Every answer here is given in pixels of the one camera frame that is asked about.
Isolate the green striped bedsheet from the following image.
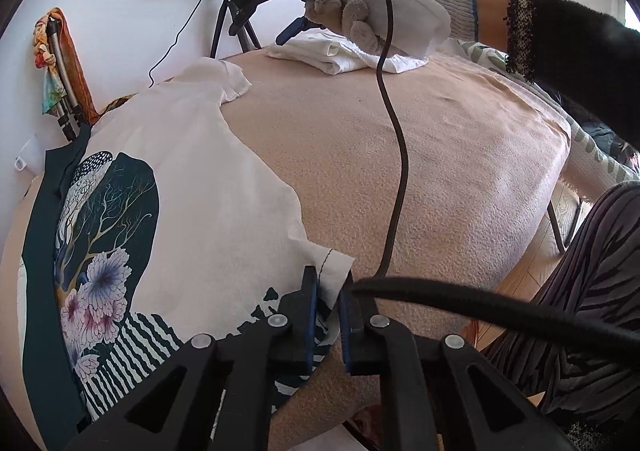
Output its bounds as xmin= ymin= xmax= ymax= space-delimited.
xmin=457 ymin=38 xmax=640 ymax=204

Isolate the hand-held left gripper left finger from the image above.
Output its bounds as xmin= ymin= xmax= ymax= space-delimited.
xmin=65 ymin=265 xmax=322 ymax=451

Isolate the black metal table leg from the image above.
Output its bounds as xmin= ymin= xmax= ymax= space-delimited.
xmin=546 ymin=201 xmax=567 ymax=255

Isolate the person's right forearm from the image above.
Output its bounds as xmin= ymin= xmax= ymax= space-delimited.
xmin=472 ymin=0 xmax=640 ymax=152

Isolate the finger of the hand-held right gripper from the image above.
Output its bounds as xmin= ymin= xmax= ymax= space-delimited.
xmin=276 ymin=15 xmax=308 ymax=45
xmin=228 ymin=0 xmax=262 ymax=38

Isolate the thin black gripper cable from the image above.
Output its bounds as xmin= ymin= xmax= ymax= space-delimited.
xmin=325 ymin=0 xmax=408 ymax=279

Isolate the person's right hand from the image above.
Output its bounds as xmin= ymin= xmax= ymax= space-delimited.
xmin=302 ymin=0 xmax=479 ymax=57

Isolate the black ring light cable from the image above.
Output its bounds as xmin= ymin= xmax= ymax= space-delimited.
xmin=147 ymin=0 xmax=211 ymax=88

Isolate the black mini tripod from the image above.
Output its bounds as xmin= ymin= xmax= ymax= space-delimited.
xmin=210 ymin=0 xmax=261 ymax=57

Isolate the grey folded tripod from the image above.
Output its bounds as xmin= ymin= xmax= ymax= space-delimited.
xmin=47 ymin=16 xmax=83 ymax=142

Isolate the person's striped pants leg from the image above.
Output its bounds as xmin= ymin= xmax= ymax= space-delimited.
xmin=480 ymin=181 xmax=640 ymax=451

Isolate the black sleeved gripper cable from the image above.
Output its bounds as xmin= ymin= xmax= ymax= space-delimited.
xmin=350 ymin=276 xmax=640 ymax=357

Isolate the white dark green printed shirt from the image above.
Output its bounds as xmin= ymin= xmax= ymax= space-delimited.
xmin=15 ymin=56 xmax=357 ymax=432

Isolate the white cup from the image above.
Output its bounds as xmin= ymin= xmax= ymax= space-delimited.
xmin=14 ymin=135 xmax=48 ymax=177

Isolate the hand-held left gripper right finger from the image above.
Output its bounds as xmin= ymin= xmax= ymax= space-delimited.
xmin=337 ymin=277 xmax=576 ymax=451

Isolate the orange patterned scarf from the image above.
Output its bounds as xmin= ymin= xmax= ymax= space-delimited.
xmin=34 ymin=7 xmax=138 ymax=124

